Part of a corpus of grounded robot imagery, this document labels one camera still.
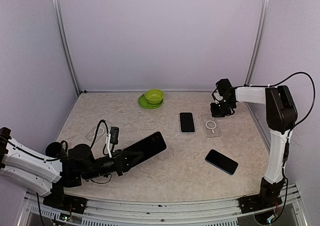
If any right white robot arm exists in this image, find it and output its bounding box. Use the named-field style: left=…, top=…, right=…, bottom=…
left=211, top=79, right=298, bottom=184

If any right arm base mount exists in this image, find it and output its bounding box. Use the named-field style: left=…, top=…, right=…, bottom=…
left=238, top=178, right=285, bottom=213

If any aluminium frame post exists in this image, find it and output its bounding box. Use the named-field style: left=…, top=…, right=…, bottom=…
left=52, top=0, right=82, bottom=96
left=244, top=0, right=270, bottom=86

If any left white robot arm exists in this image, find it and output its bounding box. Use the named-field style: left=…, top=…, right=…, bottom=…
left=0, top=127, right=144, bottom=208

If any green bowl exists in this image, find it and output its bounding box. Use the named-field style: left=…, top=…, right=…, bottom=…
left=144, top=89, right=165, bottom=104

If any right aluminium frame post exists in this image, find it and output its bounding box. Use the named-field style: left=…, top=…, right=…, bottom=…
left=244, top=0, right=270, bottom=86

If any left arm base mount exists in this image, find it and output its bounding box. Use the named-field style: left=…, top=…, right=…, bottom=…
left=43, top=184, right=88, bottom=214

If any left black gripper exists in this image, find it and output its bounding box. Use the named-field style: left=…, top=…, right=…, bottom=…
left=81, top=149, right=144, bottom=181

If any black phone blue edge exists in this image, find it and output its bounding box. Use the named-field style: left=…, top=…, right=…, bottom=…
left=205, top=149, right=239, bottom=175

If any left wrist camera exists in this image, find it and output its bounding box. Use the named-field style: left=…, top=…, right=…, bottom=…
left=102, top=127, right=120, bottom=158

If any black phone light edge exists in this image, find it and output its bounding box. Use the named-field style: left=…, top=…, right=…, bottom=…
left=180, top=112, right=196, bottom=133

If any green saucer plate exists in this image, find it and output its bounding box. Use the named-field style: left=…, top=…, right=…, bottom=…
left=138, top=94, right=164, bottom=109

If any left aluminium frame post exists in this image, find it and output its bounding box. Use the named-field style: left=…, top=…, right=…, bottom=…
left=52, top=0, right=82, bottom=96

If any large black phone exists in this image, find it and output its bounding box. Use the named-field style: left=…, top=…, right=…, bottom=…
left=124, top=131, right=167, bottom=164

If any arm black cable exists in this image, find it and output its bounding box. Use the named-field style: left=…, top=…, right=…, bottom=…
left=89, top=119, right=110, bottom=149
left=274, top=72, right=316, bottom=129

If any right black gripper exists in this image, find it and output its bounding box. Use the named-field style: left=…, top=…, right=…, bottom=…
left=211, top=98, right=236, bottom=117

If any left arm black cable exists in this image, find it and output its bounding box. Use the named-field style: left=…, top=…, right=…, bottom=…
left=89, top=119, right=110, bottom=149

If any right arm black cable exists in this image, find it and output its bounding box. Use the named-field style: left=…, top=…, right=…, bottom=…
left=274, top=72, right=316, bottom=129

